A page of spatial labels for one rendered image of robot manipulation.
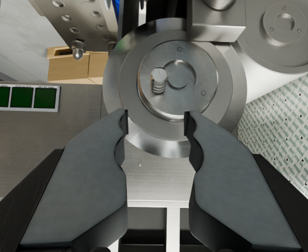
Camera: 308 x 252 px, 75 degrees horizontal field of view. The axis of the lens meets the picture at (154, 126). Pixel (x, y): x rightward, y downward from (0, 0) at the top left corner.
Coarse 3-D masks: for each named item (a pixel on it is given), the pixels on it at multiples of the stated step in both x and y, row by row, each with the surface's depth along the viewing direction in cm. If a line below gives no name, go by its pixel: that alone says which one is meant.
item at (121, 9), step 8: (120, 0) 24; (128, 0) 28; (120, 8) 24; (128, 8) 28; (120, 16) 23; (128, 16) 29; (136, 16) 42; (120, 24) 23; (128, 24) 29; (136, 24) 43; (120, 32) 23
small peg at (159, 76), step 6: (156, 72) 16; (162, 72) 16; (150, 78) 16; (156, 78) 15; (162, 78) 15; (150, 84) 17; (156, 84) 16; (162, 84) 16; (156, 90) 17; (162, 90) 18
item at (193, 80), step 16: (160, 48) 19; (176, 48) 19; (192, 48) 19; (144, 64) 19; (160, 64) 19; (176, 64) 19; (192, 64) 19; (208, 64) 19; (144, 80) 18; (176, 80) 18; (192, 80) 19; (208, 80) 18; (144, 96) 18; (160, 96) 18; (176, 96) 18; (192, 96) 18; (208, 96) 18; (160, 112) 18; (176, 112) 18
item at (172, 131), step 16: (160, 32) 21; (176, 32) 21; (144, 48) 20; (208, 48) 21; (128, 64) 20; (224, 64) 20; (128, 80) 20; (224, 80) 20; (128, 96) 20; (224, 96) 20; (128, 112) 20; (144, 112) 20; (208, 112) 20; (224, 112) 20; (144, 128) 19; (160, 128) 19; (176, 128) 20
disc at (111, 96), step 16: (128, 32) 21; (144, 32) 21; (128, 48) 21; (224, 48) 21; (112, 64) 21; (240, 64) 21; (112, 80) 20; (240, 80) 21; (112, 96) 20; (240, 96) 20; (240, 112) 20; (128, 128) 20; (224, 128) 20; (144, 144) 20; (160, 144) 20; (176, 144) 20
